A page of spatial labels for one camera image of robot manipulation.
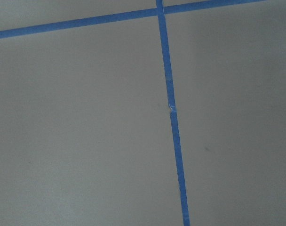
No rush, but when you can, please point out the long blue tape strip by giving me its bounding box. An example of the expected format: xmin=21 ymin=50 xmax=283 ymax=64
xmin=0 ymin=0 xmax=254 ymax=39

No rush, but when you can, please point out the crossing blue tape strip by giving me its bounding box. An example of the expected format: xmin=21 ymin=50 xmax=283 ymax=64
xmin=156 ymin=0 xmax=191 ymax=226

